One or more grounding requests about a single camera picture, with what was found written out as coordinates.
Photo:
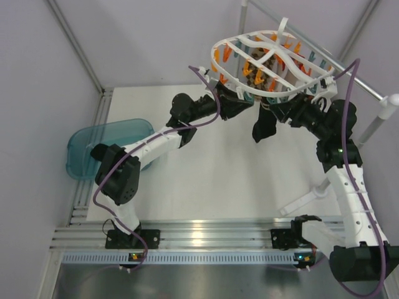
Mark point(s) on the teal transparent plastic basin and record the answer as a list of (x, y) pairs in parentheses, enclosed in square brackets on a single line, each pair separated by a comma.
[(80, 165)]

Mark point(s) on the white drying rack foot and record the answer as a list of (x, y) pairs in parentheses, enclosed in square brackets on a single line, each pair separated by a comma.
[(318, 192)]

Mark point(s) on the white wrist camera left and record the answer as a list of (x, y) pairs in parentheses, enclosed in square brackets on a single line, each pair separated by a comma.
[(206, 76)]

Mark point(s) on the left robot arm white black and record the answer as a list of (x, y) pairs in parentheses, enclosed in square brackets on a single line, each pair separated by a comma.
[(120, 166)]

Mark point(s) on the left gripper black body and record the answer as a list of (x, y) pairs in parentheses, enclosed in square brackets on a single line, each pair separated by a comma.
[(224, 108)]

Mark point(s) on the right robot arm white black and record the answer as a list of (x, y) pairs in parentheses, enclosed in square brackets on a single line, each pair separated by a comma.
[(363, 253)]

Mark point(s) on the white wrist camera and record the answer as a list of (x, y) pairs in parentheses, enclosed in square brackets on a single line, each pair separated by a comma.
[(328, 88), (206, 76)]

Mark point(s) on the black sock with beige stripes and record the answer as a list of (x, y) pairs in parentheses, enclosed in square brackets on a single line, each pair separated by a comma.
[(99, 151)]

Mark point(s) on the teal clothes peg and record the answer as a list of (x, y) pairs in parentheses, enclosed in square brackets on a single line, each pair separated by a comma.
[(249, 98)]

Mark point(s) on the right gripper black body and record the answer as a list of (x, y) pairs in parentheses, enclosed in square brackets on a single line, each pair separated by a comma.
[(308, 116)]

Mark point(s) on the white round clip hanger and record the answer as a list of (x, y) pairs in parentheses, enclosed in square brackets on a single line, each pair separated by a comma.
[(229, 56)]

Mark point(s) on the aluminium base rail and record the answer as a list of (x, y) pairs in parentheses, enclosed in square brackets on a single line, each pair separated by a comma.
[(197, 242)]

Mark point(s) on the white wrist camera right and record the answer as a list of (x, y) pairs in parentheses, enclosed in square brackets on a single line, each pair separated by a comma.
[(328, 88)]

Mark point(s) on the brown checkered hanging sock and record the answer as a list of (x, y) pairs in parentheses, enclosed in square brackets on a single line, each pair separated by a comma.
[(257, 78)]

